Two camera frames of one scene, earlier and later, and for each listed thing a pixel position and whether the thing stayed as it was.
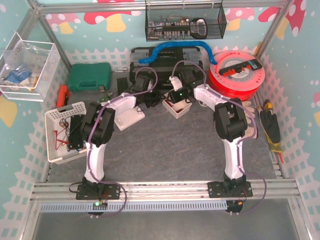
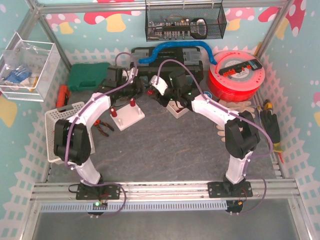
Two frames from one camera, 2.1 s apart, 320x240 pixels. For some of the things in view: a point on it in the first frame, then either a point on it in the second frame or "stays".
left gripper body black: (155, 99) → (137, 88)
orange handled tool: (64, 95) stays
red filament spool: (244, 85) stays
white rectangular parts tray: (176, 109) stays
